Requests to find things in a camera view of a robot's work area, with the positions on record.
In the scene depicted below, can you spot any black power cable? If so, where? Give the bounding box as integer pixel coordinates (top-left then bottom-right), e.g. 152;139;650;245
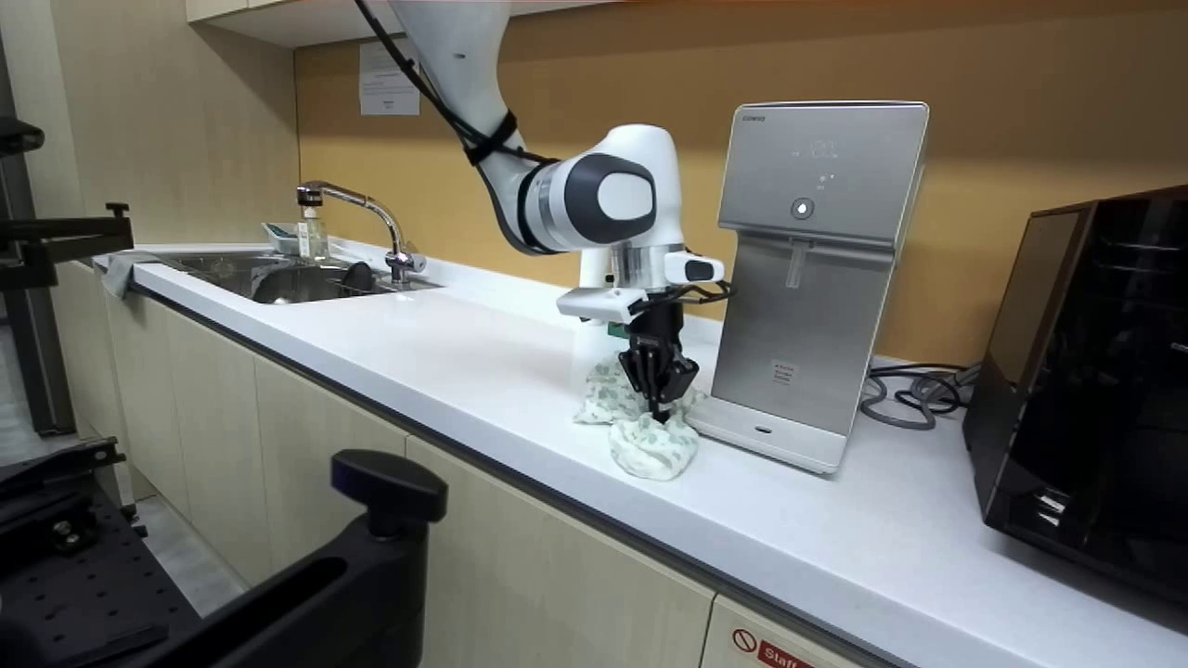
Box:
858;361;982;433

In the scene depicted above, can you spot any steel sink basin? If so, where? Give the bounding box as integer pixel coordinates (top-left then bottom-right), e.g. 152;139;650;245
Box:
147;245;437;308

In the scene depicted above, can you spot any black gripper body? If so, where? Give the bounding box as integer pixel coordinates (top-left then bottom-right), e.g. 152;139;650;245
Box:
614;293;697;379

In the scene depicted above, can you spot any chrome sink faucet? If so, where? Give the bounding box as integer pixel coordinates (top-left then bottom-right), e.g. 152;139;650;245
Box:
294;179;428;286

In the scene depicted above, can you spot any red white warning sticker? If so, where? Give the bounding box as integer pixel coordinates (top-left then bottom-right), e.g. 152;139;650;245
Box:
728;625;819;668

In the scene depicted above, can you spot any beige cabinet door with sticker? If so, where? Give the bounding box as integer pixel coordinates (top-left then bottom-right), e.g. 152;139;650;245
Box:
697;594;869;668

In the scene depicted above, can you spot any white green patterned towel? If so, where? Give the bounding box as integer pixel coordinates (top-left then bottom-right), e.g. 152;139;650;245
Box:
567;353;707;487

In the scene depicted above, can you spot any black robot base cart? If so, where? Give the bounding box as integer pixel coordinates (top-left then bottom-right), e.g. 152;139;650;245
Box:
0;444;454;668

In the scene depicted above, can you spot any grey rag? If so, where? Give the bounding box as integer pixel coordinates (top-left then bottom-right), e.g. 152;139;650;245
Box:
98;249;161;302

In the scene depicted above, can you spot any clear soap bottle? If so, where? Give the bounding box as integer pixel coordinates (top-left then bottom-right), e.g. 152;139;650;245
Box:
294;199;332;262

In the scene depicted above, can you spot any beige upper cabinet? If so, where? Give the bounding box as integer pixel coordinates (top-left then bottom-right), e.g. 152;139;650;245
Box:
181;0;623;53

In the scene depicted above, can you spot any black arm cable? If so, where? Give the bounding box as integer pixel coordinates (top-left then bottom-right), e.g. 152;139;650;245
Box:
352;0;561;169

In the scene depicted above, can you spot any black camera stand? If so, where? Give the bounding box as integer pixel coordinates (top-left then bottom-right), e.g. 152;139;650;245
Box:
0;33;138;440

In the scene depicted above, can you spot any silver water dispenser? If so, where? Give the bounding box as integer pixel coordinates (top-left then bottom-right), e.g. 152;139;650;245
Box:
682;99;935;482

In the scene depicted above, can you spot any black coffee machine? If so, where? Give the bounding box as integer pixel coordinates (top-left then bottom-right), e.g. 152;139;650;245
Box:
963;183;1188;612

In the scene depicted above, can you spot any white wall paper sheet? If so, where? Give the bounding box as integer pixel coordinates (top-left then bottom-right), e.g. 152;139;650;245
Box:
358;38;428;121

